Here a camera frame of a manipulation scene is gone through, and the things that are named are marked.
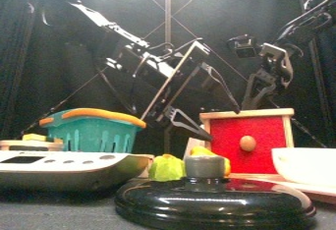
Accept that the orange basket handle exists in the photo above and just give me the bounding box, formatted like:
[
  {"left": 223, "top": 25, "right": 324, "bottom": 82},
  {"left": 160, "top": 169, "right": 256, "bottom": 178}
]
[{"left": 39, "top": 107, "right": 148, "bottom": 130}]

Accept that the green toy pepper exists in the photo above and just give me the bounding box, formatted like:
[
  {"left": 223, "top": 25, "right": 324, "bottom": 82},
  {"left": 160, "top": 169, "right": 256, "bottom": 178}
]
[{"left": 148, "top": 153, "right": 188, "bottom": 183}]

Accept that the small yellow block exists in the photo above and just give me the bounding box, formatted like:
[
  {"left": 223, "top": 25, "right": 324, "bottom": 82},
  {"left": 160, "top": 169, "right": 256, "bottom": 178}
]
[{"left": 22, "top": 133, "right": 47, "bottom": 143}]

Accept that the light wooden tray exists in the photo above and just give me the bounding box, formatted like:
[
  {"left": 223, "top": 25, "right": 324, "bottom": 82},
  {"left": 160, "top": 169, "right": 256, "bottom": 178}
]
[{"left": 0, "top": 139, "right": 64, "bottom": 152}]

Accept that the teal plastic basket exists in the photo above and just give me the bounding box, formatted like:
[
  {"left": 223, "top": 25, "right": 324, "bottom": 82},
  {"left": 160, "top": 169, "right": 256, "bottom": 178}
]
[{"left": 42, "top": 110, "right": 143, "bottom": 153}]

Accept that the yellow toy bell pepper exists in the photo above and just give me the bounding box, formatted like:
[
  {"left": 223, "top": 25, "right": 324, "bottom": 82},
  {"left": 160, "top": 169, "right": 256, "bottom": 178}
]
[{"left": 188, "top": 145, "right": 232, "bottom": 178}]

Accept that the red drawer with wooden knob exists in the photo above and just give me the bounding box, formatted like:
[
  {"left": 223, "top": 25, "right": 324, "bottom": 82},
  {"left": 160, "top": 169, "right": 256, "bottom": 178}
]
[{"left": 210, "top": 115, "right": 288, "bottom": 175}]

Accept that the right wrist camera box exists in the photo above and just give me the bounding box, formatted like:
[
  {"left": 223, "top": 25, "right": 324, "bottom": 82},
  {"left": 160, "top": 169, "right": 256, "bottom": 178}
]
[{"left": 227, "top": 34, "right": 260, "bottom": 59}]

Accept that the wooden box with slot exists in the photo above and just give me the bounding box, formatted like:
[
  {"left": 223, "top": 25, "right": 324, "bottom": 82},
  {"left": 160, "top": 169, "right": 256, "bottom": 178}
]
[{"left": 199, "top": 107, "right": 295, "bottom": 175}]

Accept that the white toy appliance with buttons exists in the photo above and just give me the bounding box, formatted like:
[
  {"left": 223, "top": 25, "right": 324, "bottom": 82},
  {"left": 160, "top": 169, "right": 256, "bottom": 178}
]
[{"left": 0, "top": 149, "right": 152, "bottom": 193}]

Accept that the vertical metal frame pole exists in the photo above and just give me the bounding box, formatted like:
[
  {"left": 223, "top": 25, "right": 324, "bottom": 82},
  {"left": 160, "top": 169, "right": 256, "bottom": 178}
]
[{"left": 163, "top": 0, "right": 174, "bottom": 45}]

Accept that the black pot lid grey knob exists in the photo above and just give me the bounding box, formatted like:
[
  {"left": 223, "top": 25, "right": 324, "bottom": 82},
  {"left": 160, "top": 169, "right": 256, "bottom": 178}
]
[{"left": 115, "top": 154, "right": 318, "bottom": 230}]

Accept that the white bowl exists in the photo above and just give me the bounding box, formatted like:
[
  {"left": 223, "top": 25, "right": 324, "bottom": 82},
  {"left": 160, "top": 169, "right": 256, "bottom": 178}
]
[{"left": 271, "top": 146, "right": 336, "bottom": 189}]

